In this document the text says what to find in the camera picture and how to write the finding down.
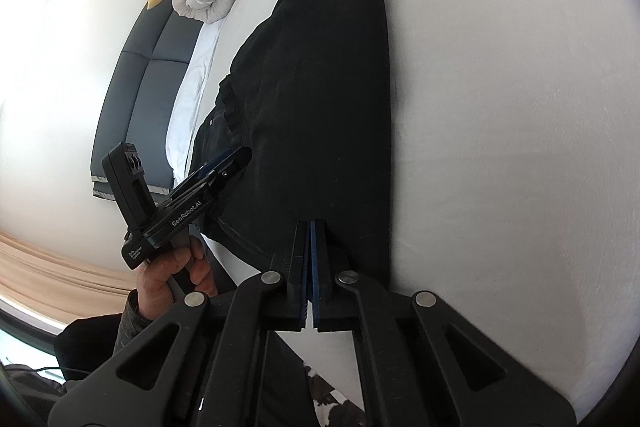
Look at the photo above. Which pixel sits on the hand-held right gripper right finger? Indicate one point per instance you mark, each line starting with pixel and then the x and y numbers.
pixel 320 257

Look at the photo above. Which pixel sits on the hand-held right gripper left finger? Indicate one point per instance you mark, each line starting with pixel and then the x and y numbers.
pixel 303 257

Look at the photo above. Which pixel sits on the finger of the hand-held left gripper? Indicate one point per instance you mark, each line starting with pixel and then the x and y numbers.
pixel 235 169
pixel 207 169

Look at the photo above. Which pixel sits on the black pants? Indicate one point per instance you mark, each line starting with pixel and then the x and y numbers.
pixel 325 82

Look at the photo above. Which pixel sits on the person's left forearm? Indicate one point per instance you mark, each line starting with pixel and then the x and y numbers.
pixel 130 324

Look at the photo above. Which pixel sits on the person's left hand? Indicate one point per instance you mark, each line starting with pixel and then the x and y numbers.
pixel 160 282

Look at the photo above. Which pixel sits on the grey upholstered headboard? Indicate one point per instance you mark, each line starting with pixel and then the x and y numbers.
pixel 135 107

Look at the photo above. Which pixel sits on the beige curtain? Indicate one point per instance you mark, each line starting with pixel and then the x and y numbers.
pixel 50 267

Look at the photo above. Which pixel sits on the floral patterned cloth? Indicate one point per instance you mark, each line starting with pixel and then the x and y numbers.
pixel 332 399

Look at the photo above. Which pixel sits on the white bed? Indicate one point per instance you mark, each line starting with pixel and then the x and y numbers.
pixel 500 132

